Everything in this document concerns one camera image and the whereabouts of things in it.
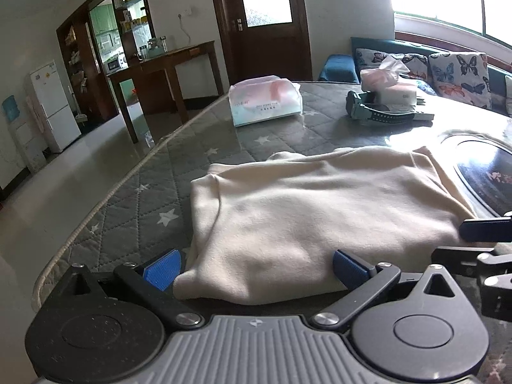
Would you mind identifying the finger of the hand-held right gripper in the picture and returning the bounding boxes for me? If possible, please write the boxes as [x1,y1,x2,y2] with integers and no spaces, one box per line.
[459,216,512,243]
[431,246,512,318]

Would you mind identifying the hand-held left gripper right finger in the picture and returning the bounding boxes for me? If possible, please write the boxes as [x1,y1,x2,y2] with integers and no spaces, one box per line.
[312,247,459,331]

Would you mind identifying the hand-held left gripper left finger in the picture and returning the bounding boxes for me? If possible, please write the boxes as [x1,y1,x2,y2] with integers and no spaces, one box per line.
[56,247,204,331]

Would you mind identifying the cream sweater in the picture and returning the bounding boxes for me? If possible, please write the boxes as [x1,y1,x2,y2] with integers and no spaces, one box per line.
[173,147,476,304]

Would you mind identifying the round black glass hob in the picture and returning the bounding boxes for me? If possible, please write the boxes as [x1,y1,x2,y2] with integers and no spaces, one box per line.
[438,130,512,219]

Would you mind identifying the grey star quilted table cover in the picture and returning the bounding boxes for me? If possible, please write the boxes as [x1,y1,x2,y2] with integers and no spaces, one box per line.
[31,81,512,384]

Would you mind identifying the large butterfly print pillow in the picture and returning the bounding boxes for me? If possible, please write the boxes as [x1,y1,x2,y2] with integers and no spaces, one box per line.
[428,52,493,109]

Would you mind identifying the white tissue box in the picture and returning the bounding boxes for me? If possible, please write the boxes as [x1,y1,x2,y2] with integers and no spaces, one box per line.
[360,55,417,107]

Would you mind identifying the white broom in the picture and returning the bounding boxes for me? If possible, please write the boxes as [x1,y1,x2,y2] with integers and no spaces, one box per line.
[69,84,89,123]

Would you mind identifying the soft white pink tissue pack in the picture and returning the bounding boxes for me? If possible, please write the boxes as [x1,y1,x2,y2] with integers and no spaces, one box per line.
[229,75,302,128]

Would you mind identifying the white water dispenser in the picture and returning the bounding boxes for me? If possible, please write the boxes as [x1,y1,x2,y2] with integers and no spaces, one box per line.
[2,95,46,172]

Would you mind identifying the white refrigerator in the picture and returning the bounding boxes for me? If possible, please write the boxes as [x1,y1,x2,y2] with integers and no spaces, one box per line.
[29,61,82,153]

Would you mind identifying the blue sofa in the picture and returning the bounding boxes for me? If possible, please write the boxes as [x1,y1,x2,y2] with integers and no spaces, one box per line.
[318,37,512,118]

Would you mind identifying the dark wooden side table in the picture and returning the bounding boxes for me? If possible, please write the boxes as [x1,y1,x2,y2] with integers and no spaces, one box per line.
[107,40,225,145]

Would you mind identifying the dark wooden shelf cabinet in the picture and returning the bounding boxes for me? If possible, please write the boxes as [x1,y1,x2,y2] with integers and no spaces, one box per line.
[56,0,161,129]

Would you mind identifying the dark wooden door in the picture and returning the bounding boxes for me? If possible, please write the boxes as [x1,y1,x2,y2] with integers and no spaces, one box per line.
[208,0,313,97]

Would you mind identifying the green kitchen cabinet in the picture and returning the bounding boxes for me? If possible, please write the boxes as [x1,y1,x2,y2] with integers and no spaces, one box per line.
[90,0,116,35]

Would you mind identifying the blue smartwatch with perforated strap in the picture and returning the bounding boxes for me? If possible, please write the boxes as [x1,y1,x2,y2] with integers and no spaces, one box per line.
[346,90,417,125]

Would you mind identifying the white cable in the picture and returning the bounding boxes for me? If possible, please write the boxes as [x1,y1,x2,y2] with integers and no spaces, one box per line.
[178,16,193,47]

